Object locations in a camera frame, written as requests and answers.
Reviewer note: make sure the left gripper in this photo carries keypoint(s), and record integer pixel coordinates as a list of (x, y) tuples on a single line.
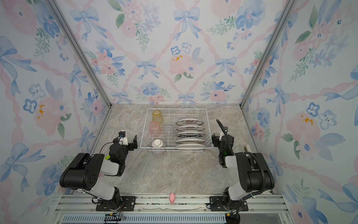
[(131, 145)]

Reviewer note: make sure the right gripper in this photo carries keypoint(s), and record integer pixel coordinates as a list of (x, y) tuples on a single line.
[(219, 140)]

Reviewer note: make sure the plate with red characters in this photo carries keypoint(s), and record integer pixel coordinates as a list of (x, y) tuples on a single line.
[(189, 121)]

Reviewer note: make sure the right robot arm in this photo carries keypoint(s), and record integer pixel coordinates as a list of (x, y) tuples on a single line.
[(254, 175)]

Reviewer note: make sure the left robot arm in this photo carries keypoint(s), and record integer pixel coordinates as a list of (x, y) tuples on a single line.
[(84, 171)]

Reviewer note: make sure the clear cup white base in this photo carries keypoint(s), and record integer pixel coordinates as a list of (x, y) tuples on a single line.
[(157, 145)]

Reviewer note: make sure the pink plastic cup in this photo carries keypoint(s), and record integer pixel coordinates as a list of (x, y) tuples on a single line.
[(155, 129)]

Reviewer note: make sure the yellow plastic cup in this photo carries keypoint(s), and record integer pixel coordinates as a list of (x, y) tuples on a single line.
[(158, 117)]

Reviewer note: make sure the clear glass cup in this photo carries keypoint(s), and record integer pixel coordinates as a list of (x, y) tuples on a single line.
[(169, 132)]

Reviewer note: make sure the front white plate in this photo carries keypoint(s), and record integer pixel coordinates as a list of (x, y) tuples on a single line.
[(190, 146)]

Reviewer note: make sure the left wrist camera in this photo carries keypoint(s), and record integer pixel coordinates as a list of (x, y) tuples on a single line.
[(122, 138)]

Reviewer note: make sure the white wire dish rack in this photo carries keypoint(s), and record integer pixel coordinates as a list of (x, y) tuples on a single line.
[(170, 117)]

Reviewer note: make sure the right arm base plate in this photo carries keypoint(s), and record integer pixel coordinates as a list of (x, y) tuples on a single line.
[(218, 203)]

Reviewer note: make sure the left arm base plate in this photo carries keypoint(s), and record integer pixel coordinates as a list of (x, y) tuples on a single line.
[(124, 203)]

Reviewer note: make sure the pink pig toy on rail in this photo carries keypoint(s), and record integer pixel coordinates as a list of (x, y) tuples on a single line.
[(172, 198)]

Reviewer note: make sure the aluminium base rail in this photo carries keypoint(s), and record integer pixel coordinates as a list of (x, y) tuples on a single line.
[(187, 209)]

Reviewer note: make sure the left corner aluminium post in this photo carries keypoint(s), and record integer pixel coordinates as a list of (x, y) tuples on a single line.
[(63, 24)]

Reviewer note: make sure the corner aluminium post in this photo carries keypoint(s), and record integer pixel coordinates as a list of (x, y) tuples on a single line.
[(286, 13), (63, 24)]

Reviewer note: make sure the right corner aluminium post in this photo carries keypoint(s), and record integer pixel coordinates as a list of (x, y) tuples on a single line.
[(286, 13)]

